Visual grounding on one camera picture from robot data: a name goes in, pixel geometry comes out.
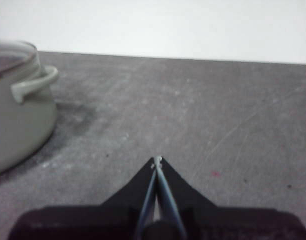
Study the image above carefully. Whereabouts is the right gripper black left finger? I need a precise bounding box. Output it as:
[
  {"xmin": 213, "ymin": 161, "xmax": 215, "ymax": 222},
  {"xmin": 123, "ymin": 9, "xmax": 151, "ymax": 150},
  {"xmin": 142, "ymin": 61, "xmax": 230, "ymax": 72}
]
[{"xmin": 100, "ymin": 156, "xmax": 158, "ymax": 240}]

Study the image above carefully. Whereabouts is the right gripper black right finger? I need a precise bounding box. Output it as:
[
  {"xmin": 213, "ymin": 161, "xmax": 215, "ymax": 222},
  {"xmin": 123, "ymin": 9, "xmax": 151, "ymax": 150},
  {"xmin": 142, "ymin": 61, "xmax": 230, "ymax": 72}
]
[{"xmin": 155, "ymin": 156, "xmax": 216, "ymax": 240}]

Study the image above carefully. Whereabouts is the glass lid with green knob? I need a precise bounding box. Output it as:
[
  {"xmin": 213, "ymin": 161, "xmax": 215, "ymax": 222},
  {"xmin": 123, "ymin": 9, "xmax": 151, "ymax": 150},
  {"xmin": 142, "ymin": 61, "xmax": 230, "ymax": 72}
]
[{"xmin": 0, "ymin": 41, "xmax": 40, "ymax": 80}]

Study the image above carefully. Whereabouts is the sage green electric cooking pot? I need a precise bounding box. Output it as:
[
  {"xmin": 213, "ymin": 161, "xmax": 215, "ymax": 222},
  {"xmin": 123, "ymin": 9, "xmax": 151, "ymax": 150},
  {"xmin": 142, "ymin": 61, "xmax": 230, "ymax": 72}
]
[{"xmin": 0, "ymin": 41, "xmax": 59, "ymax": 177}]

